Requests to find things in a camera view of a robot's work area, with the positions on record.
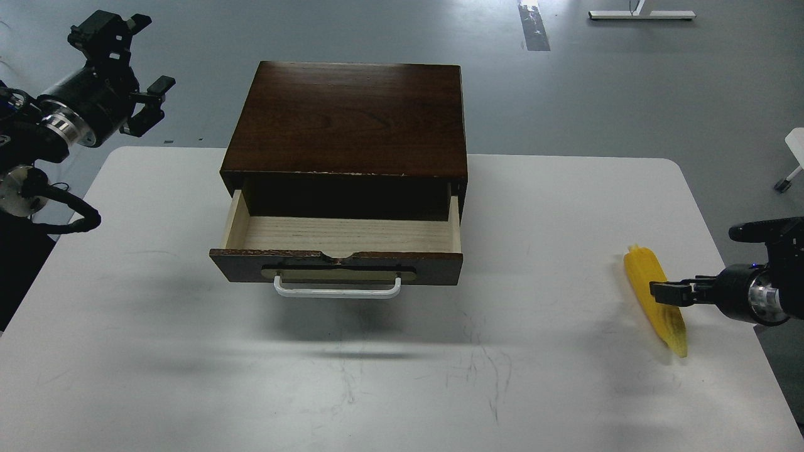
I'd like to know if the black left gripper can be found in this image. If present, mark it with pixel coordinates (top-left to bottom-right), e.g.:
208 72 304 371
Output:
38 9 176 147

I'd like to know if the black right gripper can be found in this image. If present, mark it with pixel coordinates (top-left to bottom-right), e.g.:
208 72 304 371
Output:
649 264 768 326

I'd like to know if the yellow corn cob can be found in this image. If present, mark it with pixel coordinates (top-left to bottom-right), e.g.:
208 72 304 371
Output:
623 244 687 358

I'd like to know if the wooden drawer with white handle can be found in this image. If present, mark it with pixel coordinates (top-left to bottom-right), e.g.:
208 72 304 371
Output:
209 191 464 299

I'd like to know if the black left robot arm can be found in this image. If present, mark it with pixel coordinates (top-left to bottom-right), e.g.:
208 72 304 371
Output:
1 9 175 330

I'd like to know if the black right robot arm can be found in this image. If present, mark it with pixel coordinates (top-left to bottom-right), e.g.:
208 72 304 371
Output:
649 217 803 327

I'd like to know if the white chair at right edge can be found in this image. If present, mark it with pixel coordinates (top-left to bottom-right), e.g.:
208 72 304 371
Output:
774 127 804 193

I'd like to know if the dark wooden cabinet box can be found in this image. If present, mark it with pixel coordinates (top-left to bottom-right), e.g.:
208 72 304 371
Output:
219 61 469 220

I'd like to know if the white metal stand base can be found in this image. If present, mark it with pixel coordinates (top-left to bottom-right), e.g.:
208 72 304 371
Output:
587 1 697 21

